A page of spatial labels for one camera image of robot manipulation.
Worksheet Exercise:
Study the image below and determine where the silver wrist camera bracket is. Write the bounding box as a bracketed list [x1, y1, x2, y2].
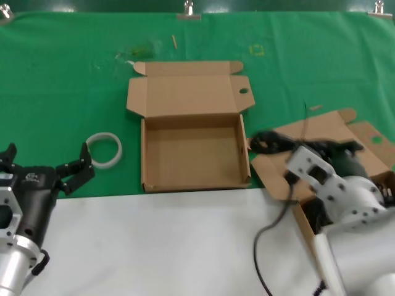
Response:
[0, 174, 24, 247]
[286, 144, 351, 204]

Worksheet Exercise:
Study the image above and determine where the white tape roll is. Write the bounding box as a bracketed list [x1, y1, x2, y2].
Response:
[85, 131, 124, 170]

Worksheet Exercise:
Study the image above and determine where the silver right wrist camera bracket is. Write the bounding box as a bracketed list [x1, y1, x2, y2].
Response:
[286, 144, 351, 204]

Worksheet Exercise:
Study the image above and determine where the cardboard box holding cables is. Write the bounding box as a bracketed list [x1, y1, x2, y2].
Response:
[246, 107, 395, 263]

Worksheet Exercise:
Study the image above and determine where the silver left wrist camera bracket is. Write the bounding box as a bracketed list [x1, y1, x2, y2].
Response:
[0, 174, 24, 247]

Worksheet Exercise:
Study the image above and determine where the black power cable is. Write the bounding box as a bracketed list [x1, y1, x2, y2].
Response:
[249, 103, 340, 155]

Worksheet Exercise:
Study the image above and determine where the green table cloth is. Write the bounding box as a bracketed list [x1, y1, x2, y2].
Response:
[0, 11, 395, 201]

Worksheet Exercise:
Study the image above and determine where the metal binder clip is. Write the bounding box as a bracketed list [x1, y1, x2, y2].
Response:
[176, 0, 202, 21]
[367, 0, 395, 19]
[0, 5, 15, 25]

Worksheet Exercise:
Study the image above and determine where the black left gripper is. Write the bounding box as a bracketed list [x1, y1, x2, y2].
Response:
[0, 141, 95, 249]

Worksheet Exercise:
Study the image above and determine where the cardboard box with round hole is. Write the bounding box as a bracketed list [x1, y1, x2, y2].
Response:
[125, 60, 256, 194]

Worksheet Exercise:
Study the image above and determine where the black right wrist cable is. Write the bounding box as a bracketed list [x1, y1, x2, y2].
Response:
[253, 172, 328, 296]

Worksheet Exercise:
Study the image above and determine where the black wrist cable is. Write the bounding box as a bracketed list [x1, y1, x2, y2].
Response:
[253, 172, 328, 296]
[30, 249, 51, 277]

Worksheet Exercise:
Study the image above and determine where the pile of black power cables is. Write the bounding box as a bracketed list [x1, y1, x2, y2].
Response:
[304, 181, 395, 235]

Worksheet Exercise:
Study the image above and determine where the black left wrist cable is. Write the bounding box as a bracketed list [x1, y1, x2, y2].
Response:
[30, 249, 51, 277]

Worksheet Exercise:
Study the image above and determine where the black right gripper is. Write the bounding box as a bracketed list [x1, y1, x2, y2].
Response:
[328, 140, 371, 179]

